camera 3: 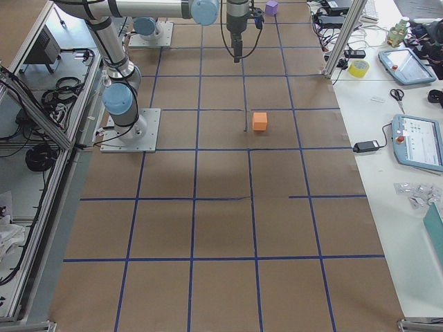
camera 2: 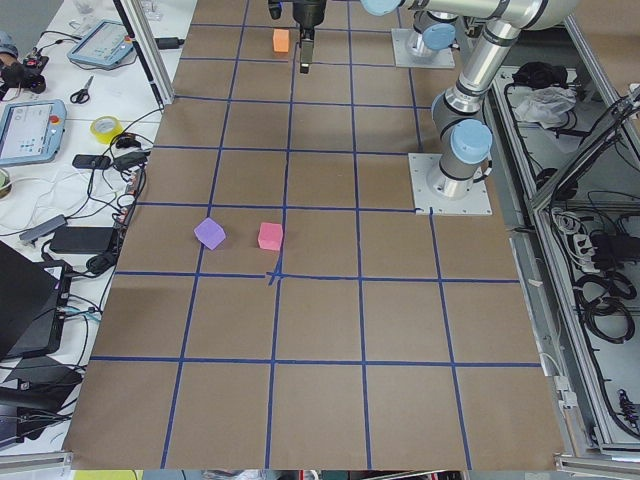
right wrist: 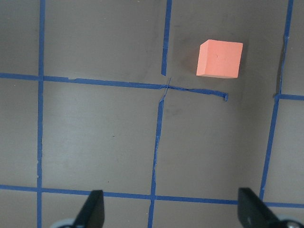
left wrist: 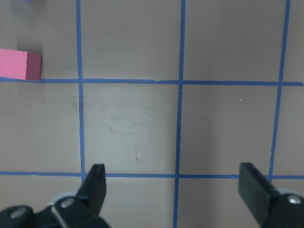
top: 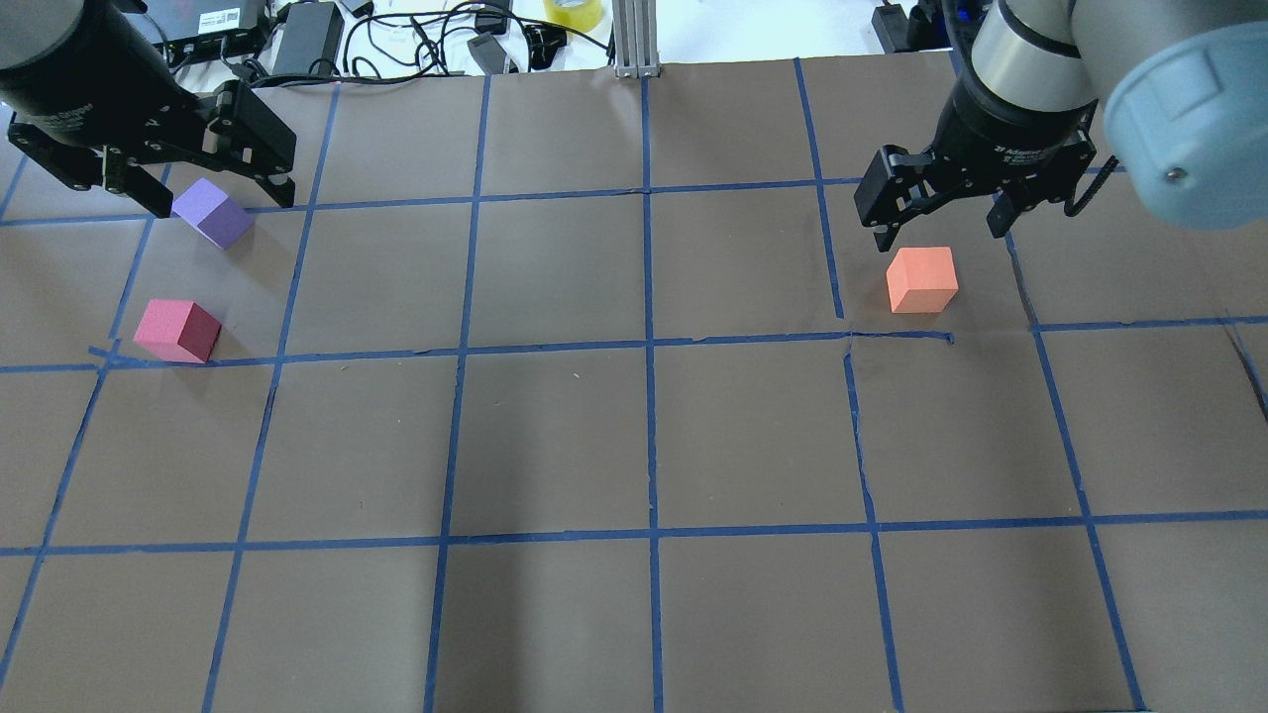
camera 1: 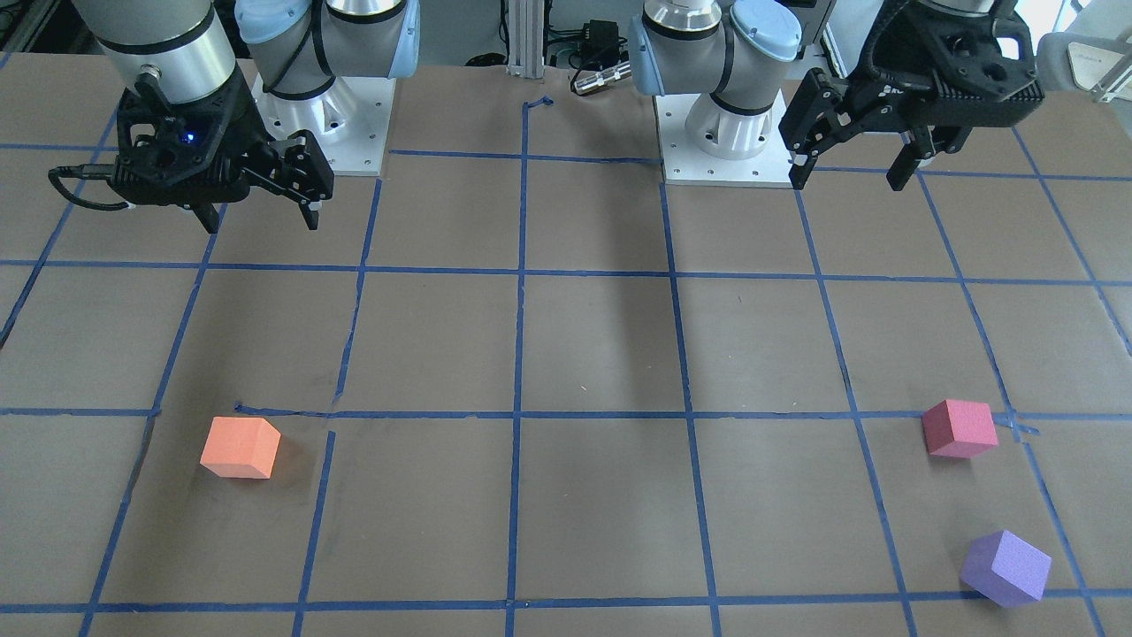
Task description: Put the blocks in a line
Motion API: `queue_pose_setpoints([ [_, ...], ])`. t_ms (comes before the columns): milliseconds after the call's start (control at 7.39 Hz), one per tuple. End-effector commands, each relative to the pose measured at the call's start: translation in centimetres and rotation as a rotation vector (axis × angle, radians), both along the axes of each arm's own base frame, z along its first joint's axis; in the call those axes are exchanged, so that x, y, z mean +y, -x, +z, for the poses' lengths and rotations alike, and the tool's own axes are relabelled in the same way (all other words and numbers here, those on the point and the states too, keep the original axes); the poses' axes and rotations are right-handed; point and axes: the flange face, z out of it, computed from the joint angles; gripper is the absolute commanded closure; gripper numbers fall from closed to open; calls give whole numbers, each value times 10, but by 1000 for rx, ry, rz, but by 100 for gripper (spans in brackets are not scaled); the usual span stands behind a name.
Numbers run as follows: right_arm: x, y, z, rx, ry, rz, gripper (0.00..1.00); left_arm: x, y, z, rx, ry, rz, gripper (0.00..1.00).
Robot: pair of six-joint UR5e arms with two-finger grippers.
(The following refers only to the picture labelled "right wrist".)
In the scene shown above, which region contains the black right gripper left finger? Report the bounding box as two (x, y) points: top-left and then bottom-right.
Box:
(72, 190), (105, 228)

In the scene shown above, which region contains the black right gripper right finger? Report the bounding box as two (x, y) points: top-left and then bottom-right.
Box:
(237, 188), (285, 228)

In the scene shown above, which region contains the orange foam cube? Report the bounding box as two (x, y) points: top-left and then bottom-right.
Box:
(196, 39), (243, 79)

